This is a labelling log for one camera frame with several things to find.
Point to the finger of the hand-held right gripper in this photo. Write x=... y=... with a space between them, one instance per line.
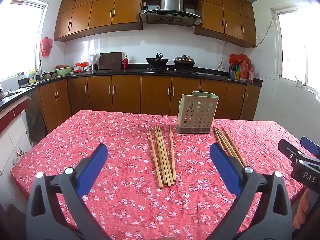
x=287 y=148
x=311 y=145

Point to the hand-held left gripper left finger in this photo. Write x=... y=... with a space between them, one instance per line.
x=92 y=166

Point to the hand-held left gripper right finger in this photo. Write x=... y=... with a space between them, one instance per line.
x=225 y=166

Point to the green perforated utensil holder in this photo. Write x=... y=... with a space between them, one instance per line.
x=197 y=115

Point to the person's right hand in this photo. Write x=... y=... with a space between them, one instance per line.
x=302 y=207

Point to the red floral tablecloth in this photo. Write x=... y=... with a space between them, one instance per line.
x=112 y=155

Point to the brown sack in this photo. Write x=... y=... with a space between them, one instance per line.
x=35 y=122

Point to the brown base cabinets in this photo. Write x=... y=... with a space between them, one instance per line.
x=125 y=92

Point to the colourful seasoning packets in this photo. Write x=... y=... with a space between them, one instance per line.
x=241 y=73

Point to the green basin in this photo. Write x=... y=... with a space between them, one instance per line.
x=63 y=72

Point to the black kitchen countertop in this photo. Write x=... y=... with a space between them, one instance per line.
x=125 y=71

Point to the steel sink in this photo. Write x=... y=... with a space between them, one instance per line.
x=37 y=82

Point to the red and white plastic bag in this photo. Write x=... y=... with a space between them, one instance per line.
x=81 y=66

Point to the red basin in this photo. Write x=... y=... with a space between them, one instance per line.
x=62 y=66

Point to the metal cup with plastic bag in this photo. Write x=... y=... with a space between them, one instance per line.
x=94 y=61

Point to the dark wooden cutting board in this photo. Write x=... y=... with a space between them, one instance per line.
x=110 y=60

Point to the yellow detergent bottle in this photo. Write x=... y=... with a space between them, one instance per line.
x=32 y=77

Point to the red bottle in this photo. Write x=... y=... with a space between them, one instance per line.
x=125 y=62

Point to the black gas stove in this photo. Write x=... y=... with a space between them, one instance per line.
x=172 y=70

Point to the grey cloth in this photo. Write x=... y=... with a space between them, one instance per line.
x=12 y=91

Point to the metal faucet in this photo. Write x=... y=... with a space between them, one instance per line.
x=40 y=70

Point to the wok with lid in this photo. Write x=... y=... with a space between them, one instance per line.
x=184 y=60

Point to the black wok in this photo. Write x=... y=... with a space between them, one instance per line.
x=156 y=61

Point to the red hanging plastic bag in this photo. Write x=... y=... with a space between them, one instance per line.
x=46 y=46

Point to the steel range hood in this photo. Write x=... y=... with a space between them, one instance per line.
x=171 y=2

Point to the window with white frame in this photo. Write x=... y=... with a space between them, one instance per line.
x=297 y=47
x=22 y=37

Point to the brown wall cabinet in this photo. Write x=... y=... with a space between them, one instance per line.
x=100 y=12
x=225 y=17

